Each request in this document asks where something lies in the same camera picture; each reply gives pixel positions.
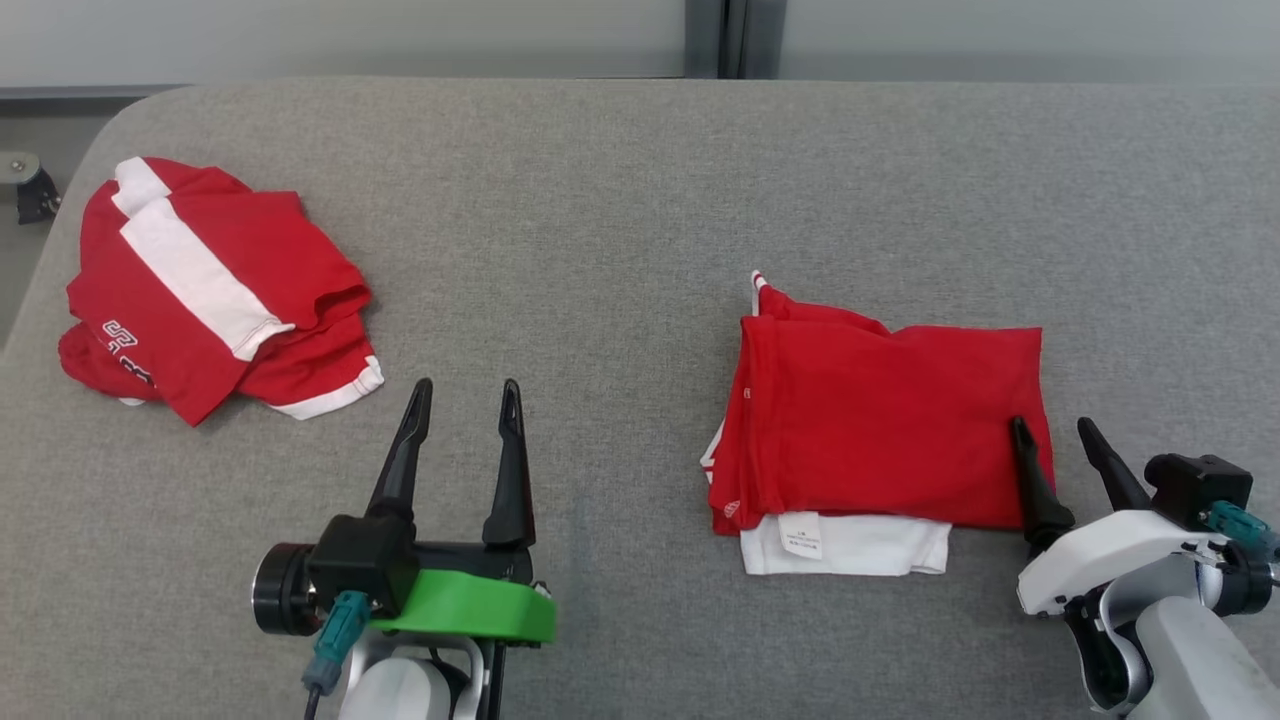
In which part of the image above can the black caster metal bracket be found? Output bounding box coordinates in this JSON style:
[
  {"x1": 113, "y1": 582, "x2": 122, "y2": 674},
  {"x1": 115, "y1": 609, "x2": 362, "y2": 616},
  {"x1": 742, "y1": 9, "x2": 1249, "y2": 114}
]
[{"x1": 0, "y1": 151, "x2": 64, "y2": 227}]

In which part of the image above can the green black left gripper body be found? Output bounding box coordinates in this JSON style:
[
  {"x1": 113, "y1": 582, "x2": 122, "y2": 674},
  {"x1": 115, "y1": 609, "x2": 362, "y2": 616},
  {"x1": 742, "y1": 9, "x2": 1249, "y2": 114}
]
[{"x1": 370, "y1": 543, "x2": 558, "y2": 644}]

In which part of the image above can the grey wall partition post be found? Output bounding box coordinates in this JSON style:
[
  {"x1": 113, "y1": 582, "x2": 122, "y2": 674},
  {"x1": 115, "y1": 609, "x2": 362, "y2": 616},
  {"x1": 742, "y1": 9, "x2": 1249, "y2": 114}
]
[{"x1": 684, "y1": 0, "x2": 787, "y2": 81}]

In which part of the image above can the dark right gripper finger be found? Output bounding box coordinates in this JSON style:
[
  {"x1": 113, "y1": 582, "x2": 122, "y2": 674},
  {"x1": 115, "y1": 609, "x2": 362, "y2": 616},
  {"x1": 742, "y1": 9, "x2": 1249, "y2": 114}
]
[
  {"x1": 1010, "y1": 416, "x2": 1077, "y2": 551},
  {"x1": 1077, "y1": 417, "x2": 1152, "y2": 514}
]

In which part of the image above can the red white t-shirt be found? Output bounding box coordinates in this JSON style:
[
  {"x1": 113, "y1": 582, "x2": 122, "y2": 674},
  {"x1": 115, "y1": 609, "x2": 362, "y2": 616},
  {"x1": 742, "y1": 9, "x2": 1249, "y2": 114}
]
[{"x1": 700, "y1": 270, "x2": 1057, "y2": 578}]

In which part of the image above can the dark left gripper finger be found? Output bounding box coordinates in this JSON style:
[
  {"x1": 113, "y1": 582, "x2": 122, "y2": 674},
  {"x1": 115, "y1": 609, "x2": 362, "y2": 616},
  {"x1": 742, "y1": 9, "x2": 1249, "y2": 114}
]
[
  {"x1": 481, "y1": 378, "x2": 538, "y2": 548},
  {"x1": 365, "y1": 378, "x2": 435, "y2": 522}
]

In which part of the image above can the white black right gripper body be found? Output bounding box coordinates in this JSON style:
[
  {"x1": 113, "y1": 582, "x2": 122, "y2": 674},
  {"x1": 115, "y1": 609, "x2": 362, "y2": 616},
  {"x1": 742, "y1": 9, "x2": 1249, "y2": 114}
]
[{"x1": 1017, "y1": 507, "x2": 1231, "y2": 615}]

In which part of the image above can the red shorts white stripe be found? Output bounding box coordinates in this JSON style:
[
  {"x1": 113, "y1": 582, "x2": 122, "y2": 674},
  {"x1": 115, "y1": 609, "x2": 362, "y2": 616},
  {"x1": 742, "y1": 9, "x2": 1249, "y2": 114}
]
[{"x1": 58, "y1": 155, "x2": 386, "y2": 428}]

